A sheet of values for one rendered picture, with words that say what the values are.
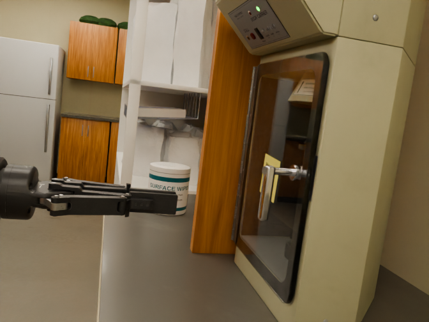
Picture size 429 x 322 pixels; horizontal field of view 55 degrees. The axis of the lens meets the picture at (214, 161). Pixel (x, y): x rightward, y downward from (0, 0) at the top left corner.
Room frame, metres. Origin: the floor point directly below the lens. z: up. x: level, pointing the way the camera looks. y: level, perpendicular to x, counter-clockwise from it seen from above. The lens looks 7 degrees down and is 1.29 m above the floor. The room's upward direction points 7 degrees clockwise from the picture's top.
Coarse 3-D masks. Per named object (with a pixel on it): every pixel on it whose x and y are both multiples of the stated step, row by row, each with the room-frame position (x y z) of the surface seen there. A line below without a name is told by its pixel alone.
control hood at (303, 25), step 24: (216, 0) 0.88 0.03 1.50; (240, 0) 0.77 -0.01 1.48; (288, 0) 0.63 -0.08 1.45; (312, 0) 0.60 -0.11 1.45; (336, 0) 0.61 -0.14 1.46; (288, 24) 0.68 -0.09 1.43; (312, 24) 0.61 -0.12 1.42; (336, 24) 0.61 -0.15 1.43; (264, 48) 0.82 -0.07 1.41; (288, 48) 0.77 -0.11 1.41
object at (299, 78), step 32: (288, 64) 0.74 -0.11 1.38; (320, 64) 0.62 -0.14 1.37; (256, 96) 0.88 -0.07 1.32; (288, 96) 0.72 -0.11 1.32; (320, 96) 0.62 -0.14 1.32; (256, 128) 0.86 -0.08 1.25; (288, 128) 0.70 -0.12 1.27; (256, 160) 0.83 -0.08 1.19; (288, 160) 0.69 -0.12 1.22; (256, 192) 0.81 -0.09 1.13; (288, 192) 0.67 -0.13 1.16; (256, 224) 0.79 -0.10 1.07; (288, 224) 0.65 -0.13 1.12; (256, 256) 0.77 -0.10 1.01; (288, 256) 0.64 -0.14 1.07; (288, 288) 0.62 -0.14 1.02
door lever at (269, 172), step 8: (264, 168) 0.64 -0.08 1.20; (272, 168) 0.64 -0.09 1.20; (280, 168) 0.65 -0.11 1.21; (296, 168) 0.65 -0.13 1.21; (264, 176) 0.64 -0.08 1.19; (272, 176) 0.64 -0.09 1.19; (264, 184) 0.64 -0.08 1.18; (272, 184) 0.64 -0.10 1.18; (264, 192) 0.64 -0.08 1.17; (272, 192) 0.65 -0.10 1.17; (264, 200) 0.64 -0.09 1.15; (264, 208) 0.64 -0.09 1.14; (264, 216) 0.64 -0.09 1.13
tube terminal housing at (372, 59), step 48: (384, 0) 0.63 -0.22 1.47; (336, 48) 0.61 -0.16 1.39; (384, 48) 0.63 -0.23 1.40; (336, 96) 0.62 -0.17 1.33; (384, 96) 0.64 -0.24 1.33; (336, 144) 0.62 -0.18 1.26; (384, 144) 0.64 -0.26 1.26; (336, 192) 0.62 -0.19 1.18; (384, 192) 0.71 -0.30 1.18; (336, 240) 0.63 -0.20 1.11; (336, 288) 0.63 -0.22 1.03
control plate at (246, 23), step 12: (252, 0) 0.73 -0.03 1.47; (264, 0) 0.69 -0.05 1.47; (240, 12) 0.80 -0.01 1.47; (252, 12) 0.76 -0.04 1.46; (264, 12) 0.72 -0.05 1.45; (240, 24) 0.85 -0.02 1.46; (252, 24) 0.79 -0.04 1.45; (264, 24) 0.75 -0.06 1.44; (276, 24) 0.71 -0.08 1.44; (264, 36) 0.78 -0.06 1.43; (276, 36) 0.74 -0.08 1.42; (288, 36) 0.70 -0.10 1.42; (252, 48) 0.87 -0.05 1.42
